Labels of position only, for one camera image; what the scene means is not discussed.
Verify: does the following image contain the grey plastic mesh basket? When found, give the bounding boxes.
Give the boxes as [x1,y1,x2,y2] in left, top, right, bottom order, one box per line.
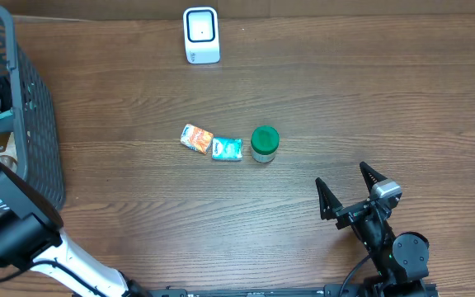
[0,6,66,210]

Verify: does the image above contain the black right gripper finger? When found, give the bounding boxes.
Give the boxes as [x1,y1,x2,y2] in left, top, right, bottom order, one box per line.
[360,162,387,192]
[315,177,343,220]

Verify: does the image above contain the green lid beige jar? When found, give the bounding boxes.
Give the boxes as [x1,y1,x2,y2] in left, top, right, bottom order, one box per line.
[251,125,280,163]

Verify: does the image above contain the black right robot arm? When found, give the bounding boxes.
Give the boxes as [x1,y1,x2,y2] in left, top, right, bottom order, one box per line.
[315,162,439,297]

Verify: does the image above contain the orange Kleenex tissue pack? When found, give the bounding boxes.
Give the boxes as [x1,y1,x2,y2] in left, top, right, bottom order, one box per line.
[180,124,214,154]

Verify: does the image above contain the white barcode scanner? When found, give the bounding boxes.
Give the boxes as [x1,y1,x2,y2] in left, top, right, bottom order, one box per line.
[183,7,221,64]

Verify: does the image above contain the teal Kleenex tissue pack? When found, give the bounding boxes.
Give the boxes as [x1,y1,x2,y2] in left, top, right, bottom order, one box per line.
[212,137,243,162]

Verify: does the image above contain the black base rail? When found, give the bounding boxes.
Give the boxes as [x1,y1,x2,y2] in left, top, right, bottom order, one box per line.
[146,282,440,297]

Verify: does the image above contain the brown Pantree mushroom bag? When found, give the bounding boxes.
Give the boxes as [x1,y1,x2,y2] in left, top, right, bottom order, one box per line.
[0,132,18,172]

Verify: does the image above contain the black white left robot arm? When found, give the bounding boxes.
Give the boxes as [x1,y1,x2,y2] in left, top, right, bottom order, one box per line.
[0,98,148,296]

